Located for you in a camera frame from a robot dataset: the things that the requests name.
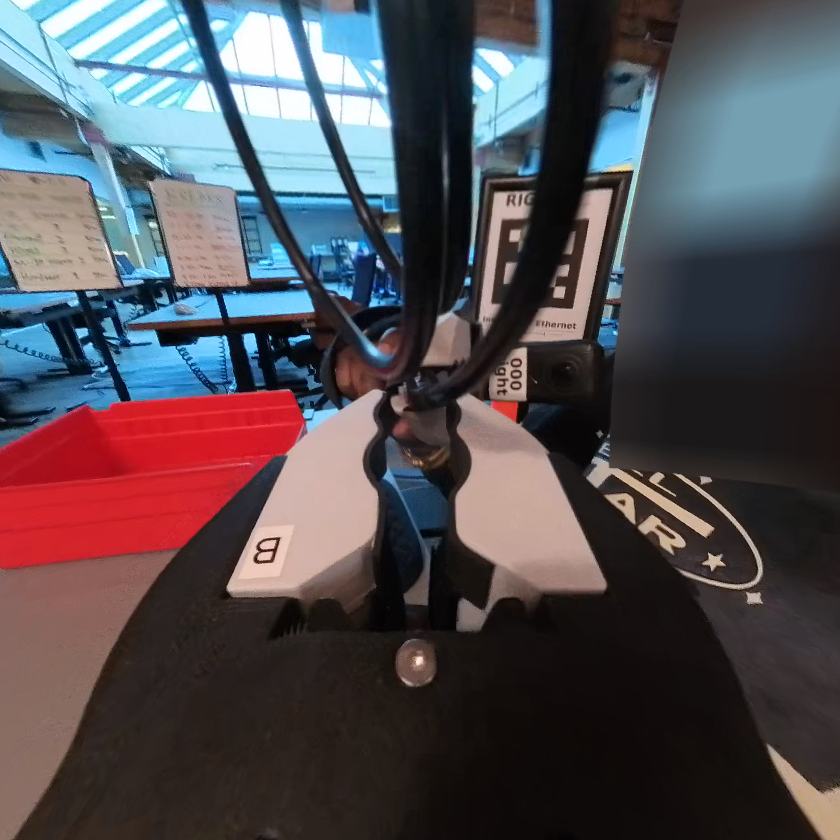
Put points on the wooden desk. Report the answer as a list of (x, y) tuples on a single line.
[(39, 308), (243, 308)]

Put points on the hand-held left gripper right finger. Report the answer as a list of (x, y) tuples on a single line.
[(525, 518)]

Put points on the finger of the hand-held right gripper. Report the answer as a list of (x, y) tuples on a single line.
[(449, 334), (430, 423)]

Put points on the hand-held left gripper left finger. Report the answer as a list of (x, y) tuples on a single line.
[(315, 505)]

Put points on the person's right hand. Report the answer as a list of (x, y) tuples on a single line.
[(358, 367)]

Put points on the handwritten whiteboard on stand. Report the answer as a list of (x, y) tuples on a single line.
[(200, 233), (59, 229)]

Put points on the person's dark printed shirt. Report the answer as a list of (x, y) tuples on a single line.
[(754, 590)]

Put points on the red plastic bin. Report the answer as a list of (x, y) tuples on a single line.
[(131, 472)]

